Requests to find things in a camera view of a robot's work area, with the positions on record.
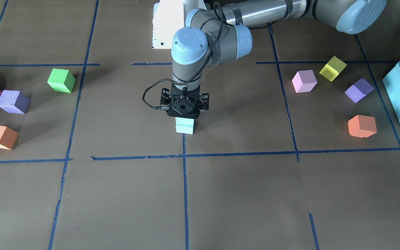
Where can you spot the light blue block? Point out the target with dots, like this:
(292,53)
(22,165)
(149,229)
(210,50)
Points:
(185,129)
(184,122)

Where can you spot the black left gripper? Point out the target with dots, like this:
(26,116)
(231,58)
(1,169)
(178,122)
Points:
(165,97)

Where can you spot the purple foam block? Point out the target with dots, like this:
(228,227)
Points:
(359,90)
(14,102)

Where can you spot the pink foam block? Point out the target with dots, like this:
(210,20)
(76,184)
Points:
(304,81)

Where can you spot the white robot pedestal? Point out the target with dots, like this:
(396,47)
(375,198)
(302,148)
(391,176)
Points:
(168,17)

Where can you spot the green foam block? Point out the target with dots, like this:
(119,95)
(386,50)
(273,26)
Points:
(61,80)

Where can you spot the yellow foam block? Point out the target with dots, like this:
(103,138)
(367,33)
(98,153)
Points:
(333,68)

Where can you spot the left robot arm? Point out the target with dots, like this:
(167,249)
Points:
(212,37)

